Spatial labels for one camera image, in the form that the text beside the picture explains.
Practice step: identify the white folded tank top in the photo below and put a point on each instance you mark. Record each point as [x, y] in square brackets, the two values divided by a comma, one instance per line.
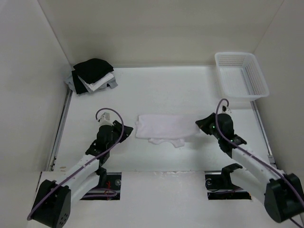
[98, 84]

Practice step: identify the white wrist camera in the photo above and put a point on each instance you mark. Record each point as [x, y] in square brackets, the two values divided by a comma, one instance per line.
[104, 119]
[226, 110]

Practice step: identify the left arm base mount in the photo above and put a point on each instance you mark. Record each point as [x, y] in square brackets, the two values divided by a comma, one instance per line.
[108, 188]

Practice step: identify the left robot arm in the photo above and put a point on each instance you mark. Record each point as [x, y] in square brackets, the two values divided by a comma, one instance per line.
[55, 198]

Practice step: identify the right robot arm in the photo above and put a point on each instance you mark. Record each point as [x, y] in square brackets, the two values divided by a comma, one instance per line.
[281, 194]

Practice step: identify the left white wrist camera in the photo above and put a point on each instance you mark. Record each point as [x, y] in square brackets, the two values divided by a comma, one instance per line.
[104, 119]

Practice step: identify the grey folded tank top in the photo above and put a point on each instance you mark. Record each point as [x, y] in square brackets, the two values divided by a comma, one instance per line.
[111, 83]

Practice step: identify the black folded tank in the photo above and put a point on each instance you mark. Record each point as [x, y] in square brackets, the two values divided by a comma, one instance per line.
[79, 86]
[93, 70]

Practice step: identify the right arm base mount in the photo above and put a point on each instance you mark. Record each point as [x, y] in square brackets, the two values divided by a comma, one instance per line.
[218, 189]

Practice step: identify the lower black folded tank top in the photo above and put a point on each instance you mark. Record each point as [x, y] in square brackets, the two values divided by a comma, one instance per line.
[79, 86]

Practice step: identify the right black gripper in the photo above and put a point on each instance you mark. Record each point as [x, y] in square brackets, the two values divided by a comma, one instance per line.
[203, 123]

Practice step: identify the white plastic basket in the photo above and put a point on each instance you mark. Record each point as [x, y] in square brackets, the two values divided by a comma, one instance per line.
[240, 76]

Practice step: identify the white tank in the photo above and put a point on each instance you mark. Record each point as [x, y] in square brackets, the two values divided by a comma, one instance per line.
[174, 129]
[98, 84]

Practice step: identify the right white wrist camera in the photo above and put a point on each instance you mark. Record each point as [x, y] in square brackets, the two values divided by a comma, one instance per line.
[226, 110]

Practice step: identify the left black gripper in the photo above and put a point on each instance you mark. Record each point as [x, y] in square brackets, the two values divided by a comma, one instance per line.
[118, 127]

